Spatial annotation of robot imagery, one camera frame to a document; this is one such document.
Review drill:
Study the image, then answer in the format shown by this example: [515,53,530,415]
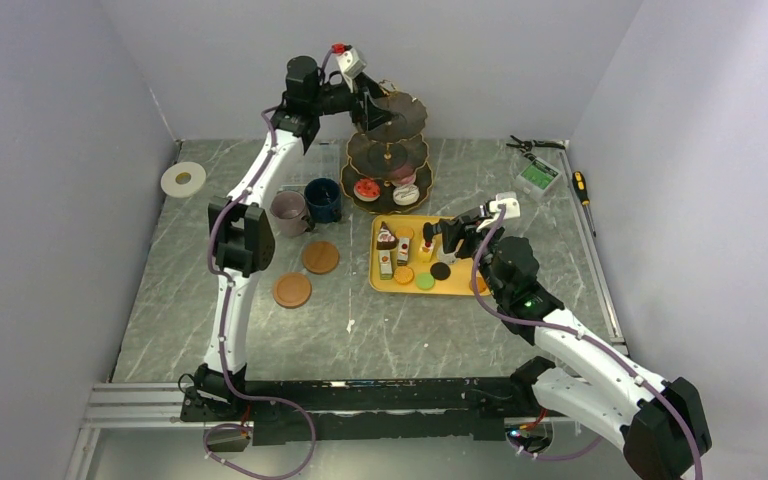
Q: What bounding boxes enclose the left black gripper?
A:
[312,72,400,133]

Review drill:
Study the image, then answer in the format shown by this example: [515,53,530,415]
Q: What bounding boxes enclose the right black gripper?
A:
[439,214,507,301]

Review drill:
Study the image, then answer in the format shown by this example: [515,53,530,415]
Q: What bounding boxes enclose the white chocolate drizzle donut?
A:
[392,184,420,206]

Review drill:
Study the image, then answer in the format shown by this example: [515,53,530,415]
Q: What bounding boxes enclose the three-tier black dessert stand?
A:
[339,82,433,214]

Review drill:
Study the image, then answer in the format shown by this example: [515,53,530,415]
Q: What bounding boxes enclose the pink frosted donut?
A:
[390,169,416,187]

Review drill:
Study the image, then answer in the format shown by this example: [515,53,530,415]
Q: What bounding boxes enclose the red sprinkled donut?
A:
[353,178,381,202]

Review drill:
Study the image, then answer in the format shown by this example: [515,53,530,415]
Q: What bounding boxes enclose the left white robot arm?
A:
[193,44,394,420]

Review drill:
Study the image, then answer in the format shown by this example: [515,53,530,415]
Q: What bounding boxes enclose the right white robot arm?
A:
[422,202,712,479]

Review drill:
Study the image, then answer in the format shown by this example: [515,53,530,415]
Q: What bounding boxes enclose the black sandwich cookie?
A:
[429,262,451,281]

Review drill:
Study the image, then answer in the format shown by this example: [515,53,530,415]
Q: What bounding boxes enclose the red white cake slice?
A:
[396,237,411,266]

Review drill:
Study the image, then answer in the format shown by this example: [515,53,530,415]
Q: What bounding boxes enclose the orange macaron top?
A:
[395,226,414,239]

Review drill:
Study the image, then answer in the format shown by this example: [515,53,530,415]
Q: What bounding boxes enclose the orange macaron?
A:
[395,226,414,239]
[468,275,487,295]

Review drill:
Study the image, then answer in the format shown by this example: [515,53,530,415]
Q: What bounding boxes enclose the yellow serving tray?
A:
[368,215,489,296]

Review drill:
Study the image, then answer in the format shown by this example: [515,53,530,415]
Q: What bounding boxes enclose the green macaron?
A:
[415,272,436,291]

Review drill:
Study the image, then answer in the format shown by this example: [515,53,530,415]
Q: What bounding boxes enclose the orange round cookie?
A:
[393,266,415,285]

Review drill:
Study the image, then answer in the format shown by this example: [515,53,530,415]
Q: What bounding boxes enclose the chocolate triangle cake slice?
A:
[376,222,398,251]

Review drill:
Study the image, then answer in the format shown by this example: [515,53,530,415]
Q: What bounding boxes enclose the green layered cake slice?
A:
[377,250,393,281]

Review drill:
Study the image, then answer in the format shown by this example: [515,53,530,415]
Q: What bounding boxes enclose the orange macaron right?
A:
[468,275,487,295]

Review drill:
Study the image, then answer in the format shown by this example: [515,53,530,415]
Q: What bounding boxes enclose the clear plastic box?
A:
[279,141,342,193]

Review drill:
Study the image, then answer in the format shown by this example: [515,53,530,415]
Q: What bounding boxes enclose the dark blue mug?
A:
[303,178,342,224]

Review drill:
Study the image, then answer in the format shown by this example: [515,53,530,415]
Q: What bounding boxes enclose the green white device box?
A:
[514,156,564,201]

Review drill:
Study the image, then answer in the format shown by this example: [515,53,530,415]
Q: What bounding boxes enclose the wooden coaster far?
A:
[302,241,340,275]

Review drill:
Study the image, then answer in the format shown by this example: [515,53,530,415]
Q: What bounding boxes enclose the wooden coaster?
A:
[272,272,313,309]
[302,241,340,275]

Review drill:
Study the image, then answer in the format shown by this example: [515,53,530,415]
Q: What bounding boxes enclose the mauve mug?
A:
[270,190,314,237]

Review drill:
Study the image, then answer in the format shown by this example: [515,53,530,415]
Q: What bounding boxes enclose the black pliers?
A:
[505,135,567,155]

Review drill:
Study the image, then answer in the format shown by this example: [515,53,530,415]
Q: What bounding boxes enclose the yellow black screwdriver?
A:
[572,171,597,238]

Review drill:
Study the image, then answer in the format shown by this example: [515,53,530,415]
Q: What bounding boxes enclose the wooden coaster near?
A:
[272,272,313,309]

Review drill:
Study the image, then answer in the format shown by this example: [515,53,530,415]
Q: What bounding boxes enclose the white tape roll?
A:
[160,161,207,198]

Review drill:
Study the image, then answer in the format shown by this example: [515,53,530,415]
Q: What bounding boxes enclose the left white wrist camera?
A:
[331,43,367,81]

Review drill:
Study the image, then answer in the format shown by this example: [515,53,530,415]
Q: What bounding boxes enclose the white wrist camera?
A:
[477,192,521,231]
[331,43,367,81]

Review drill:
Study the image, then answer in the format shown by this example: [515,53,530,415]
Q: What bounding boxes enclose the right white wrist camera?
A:
[477,192,521,231]

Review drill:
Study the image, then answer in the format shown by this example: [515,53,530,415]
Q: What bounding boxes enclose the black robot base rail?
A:
[178,356,555,446]

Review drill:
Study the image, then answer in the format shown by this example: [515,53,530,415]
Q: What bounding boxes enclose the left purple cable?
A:
[201,47,339,480]

